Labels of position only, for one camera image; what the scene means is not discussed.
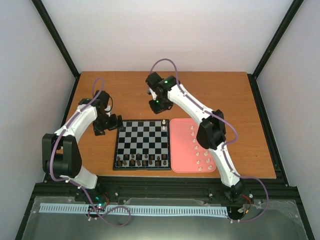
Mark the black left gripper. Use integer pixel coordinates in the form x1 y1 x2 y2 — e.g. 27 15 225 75
93 113 124 136

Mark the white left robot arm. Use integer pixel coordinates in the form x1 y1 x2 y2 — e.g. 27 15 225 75
42 90 123 202

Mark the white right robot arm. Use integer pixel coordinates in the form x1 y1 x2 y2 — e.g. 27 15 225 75
145 72 245 203

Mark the black and white chessboard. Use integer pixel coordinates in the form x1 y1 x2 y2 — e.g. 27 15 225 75
112 119 171 171

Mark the pink plastic tray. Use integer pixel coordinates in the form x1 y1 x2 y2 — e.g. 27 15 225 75
169 118 216 174

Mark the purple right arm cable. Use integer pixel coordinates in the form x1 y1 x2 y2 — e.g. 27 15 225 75
149 58 270 224

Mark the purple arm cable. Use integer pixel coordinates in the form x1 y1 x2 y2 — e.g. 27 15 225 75
48 76 132 228
149 58 270 224

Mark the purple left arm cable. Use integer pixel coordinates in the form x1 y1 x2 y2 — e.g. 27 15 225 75
48 76 132 228

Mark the black aluminium frame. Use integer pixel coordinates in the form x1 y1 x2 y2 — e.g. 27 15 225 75
16 0 315 240

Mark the light blue cable duct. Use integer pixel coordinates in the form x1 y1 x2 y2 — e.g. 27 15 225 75
38 203 228 218

